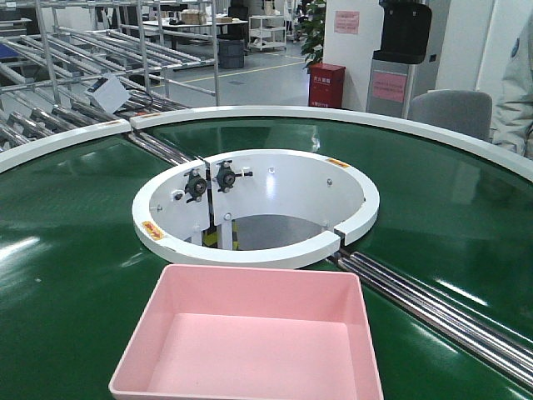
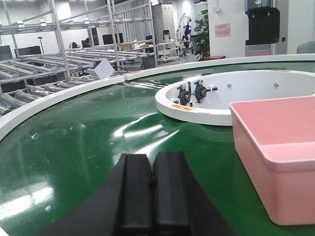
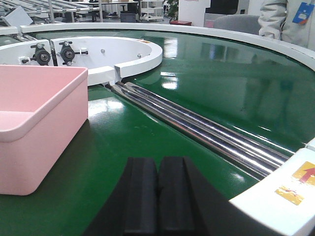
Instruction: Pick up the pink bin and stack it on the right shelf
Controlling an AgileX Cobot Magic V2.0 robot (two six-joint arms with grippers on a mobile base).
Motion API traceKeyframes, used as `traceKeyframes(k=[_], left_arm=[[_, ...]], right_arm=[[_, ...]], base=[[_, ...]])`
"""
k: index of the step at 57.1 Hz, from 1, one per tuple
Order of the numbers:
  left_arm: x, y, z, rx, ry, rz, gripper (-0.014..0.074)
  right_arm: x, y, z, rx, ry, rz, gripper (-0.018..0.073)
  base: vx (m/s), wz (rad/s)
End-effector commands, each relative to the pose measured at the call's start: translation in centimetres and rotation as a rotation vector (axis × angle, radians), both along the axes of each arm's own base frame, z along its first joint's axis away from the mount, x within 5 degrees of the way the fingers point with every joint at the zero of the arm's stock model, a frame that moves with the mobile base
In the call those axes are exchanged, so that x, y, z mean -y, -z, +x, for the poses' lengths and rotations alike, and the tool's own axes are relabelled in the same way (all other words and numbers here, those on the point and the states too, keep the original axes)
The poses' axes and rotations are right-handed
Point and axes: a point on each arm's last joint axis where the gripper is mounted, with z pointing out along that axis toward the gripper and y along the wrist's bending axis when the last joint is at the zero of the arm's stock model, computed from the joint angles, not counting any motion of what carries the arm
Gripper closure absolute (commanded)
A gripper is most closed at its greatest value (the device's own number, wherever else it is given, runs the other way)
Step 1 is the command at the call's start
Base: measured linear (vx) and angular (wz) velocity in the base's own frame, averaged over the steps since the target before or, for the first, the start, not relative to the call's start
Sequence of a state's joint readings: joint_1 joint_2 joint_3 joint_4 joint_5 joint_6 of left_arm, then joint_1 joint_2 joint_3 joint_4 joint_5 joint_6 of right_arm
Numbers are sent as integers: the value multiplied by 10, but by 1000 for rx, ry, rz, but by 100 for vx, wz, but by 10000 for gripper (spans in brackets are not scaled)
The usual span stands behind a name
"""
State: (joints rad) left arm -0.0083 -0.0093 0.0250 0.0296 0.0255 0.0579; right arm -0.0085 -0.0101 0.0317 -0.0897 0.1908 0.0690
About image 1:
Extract red fire extinguisher cabinet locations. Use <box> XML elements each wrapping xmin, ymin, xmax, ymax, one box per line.
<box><xmin>308</xmin><ymin>63</ymin><xmax>346</xmax><ymax>108</ymax></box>

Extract left black bearing mount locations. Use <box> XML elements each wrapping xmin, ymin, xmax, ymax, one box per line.
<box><xmin>184</xmin><ymin>168</ymin><xmax>207</xmax><ymax>203</ymax></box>

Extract person in grey jacket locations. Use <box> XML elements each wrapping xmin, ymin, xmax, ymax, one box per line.
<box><xmin>492</xmin><ymin>13</ymin><xmax>532</xmax><ymax>160</ymax></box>

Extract steel conveyor rollers right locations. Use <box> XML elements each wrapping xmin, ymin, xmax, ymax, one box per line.
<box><xmin>330</xmin><ymin>249</ymin><xmax>532</xmax><ymax>391</ymax></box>

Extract white outer conveyor rim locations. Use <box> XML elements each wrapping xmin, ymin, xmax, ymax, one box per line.
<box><xmin>1</xmin><ymin>106</ymin><xmax>532</xmax><ymax>181</ymax></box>

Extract black bearing mount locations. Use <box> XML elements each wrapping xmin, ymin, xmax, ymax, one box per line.
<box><xmin>216</xmin><ymin>160</ymin><xmax>253</xmax><ymax>193</ymax></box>
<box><xmin>184</xmin><ymin>168</ymin><xmax>207</xmax><ymax>203</ymax></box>

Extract steel conveyor rollers left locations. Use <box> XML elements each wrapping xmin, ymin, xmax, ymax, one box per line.
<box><xmin>123</xmin><ymin>131</ymin><xmax>195</xmax><ymax>166</ymax></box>

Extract pink plastic bin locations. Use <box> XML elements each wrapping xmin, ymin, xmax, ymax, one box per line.
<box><xmin>109</xmin><ymin>264</ymin><xmax>383</xmax><ymax>399</ymax></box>

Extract steel conveyor rollers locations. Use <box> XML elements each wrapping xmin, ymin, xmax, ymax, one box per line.
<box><xmin>123</xmin><ymin>131</ymin><xmax>195</xmax><ymax>166</ymax></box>
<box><xmin>330</xmin><ymin>249</ymin><xmax>532</xmax><ymax>391</ymax></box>

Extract white inner conveyor ring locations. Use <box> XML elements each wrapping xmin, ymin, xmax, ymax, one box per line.
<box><xmin>132</xmin><ymin>148</ymin><xmax>381</xmax><ymax>270</ymax></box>

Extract dark grey trash bin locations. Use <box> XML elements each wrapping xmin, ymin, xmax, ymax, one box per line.
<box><xmin>218</xmin><ymin>39</ymin><xmax>245</xmax><ymax>69</ymax></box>

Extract green potted plant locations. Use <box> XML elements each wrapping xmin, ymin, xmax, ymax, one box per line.
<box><xmin>299</xmin><ymin>0</ymin><xmax>326</xmax><ymax>68</ymax></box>

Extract metal roller rack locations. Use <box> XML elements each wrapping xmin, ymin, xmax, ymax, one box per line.
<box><xmin>1</xmin><ymin>1</ymin><xmax>218</xmax><ymax>152</ymax></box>

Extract white shelf cart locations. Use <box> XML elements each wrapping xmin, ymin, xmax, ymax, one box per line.
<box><xmin>248</xmin><ymin>15</ymin><xmax>286</xmax><ymax>52</ymax></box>

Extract grey chair back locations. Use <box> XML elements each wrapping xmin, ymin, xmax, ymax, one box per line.
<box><xmin>407</xmin><ymin>89</ymin><xmax>492</xmax><ymax>141</ymax></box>

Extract right black bearing mount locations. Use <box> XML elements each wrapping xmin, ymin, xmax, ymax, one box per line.
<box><xmin>216</xmin><ymin>160</ymin><xmax>253</xmax><ymax>193</ymax></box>

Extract white box on rack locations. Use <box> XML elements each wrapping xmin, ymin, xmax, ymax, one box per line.
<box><xmin>84</xmin><ymin>73</ymin><xmax>130</xmax><ymax>114</ymax></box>

